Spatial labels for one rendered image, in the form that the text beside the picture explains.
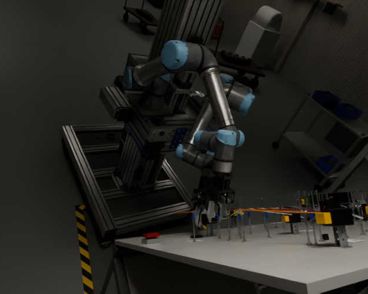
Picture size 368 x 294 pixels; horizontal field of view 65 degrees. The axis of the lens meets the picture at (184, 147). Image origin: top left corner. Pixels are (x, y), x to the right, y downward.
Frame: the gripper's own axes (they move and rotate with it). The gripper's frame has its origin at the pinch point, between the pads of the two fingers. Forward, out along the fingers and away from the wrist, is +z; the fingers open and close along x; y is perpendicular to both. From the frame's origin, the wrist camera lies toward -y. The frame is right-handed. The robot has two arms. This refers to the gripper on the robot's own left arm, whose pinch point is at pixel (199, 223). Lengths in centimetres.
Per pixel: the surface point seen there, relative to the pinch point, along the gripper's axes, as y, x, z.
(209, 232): 6.4, 7.7, 3.0
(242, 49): -461, -178, -499
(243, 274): 66, 36, 13
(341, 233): 41, 53, -2
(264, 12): -404, -122, -559
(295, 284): 74, 46, 12
